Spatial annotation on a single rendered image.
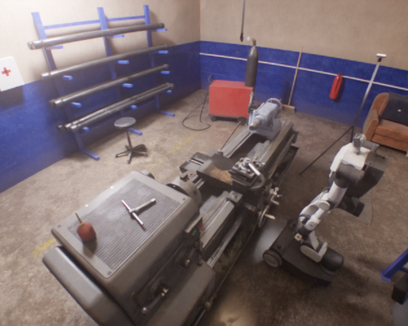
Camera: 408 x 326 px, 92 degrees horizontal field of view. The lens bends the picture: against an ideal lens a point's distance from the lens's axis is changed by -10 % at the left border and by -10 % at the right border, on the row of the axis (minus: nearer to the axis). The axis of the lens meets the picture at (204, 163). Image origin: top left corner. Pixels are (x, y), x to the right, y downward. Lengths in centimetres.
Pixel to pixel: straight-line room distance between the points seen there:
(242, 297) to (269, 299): 24
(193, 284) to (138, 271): 54
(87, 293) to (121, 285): 13
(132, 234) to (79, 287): 28
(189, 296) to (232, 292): 94
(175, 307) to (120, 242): 56
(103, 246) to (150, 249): 20
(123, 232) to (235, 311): 148
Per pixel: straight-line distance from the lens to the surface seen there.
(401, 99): 520
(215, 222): 165
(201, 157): 218
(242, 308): 228
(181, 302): 142
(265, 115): 246
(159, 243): 102
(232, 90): 452
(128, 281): 97
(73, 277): 107
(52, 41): 363
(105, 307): 101
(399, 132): 505
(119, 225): 108
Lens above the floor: 215
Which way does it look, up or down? 37 degrees down
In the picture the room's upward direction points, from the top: straight up
